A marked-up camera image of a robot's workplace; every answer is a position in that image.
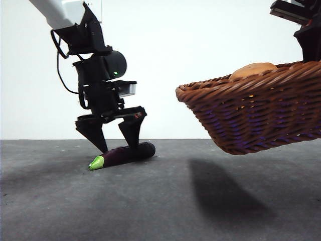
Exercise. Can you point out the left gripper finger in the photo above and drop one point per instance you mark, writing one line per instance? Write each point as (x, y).
(133, 133)
(94, 133)

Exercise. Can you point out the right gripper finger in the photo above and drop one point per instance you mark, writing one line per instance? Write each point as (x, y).
(312, 51)

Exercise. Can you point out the purple eggplant with green stem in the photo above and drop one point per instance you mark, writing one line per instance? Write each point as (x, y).
(120, 157)

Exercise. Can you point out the brown potato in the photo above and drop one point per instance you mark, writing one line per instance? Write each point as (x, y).
(253, 70)

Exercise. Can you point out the brown wicker basket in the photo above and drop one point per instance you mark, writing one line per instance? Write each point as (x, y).
(250, 115)

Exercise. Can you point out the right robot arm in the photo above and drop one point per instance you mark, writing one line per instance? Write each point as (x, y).
(309, 31)

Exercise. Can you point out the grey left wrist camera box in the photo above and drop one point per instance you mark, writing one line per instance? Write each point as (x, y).
(129, 89)

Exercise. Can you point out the white wall socket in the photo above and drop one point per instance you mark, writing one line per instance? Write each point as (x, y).
(98, 7)

